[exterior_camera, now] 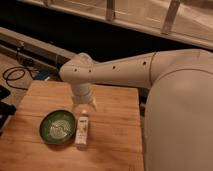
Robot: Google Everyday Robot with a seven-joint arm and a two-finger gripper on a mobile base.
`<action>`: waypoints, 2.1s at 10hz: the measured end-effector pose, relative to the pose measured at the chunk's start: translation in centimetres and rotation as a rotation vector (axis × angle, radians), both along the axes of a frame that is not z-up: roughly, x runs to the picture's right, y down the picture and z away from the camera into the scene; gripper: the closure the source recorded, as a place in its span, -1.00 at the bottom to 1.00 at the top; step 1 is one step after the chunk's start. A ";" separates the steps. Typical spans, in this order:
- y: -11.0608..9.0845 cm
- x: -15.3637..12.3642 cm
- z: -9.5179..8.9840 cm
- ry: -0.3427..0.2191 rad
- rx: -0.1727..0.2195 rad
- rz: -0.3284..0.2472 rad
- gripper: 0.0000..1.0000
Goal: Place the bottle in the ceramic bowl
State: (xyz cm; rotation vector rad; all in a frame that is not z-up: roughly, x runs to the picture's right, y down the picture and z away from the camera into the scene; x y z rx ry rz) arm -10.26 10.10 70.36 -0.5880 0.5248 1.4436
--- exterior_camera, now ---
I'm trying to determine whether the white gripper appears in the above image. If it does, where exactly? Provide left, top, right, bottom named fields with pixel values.
left=72, top=90, right=96, bottom=111

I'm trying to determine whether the black coiled cable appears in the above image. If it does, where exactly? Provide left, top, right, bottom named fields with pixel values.
left=2, top=65, right=38, bottom=90

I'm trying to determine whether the blue object on floor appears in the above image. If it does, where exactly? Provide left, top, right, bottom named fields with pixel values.
left=34, top=70, right=50, bottom=80

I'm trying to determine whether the black object at left edge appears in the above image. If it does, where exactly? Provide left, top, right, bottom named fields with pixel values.
left=0, top=85, right=16, bottom=135

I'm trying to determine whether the small white bottle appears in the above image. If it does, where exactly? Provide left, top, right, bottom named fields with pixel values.
left=75, top=110, right=89, bottom=146

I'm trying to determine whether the green ceramic bowl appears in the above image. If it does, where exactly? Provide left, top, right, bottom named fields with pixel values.
left=39, top=110, right=77, bottom=144

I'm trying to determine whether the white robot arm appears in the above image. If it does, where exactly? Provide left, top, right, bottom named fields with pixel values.
left=60, top=49, right=213, bottom=171

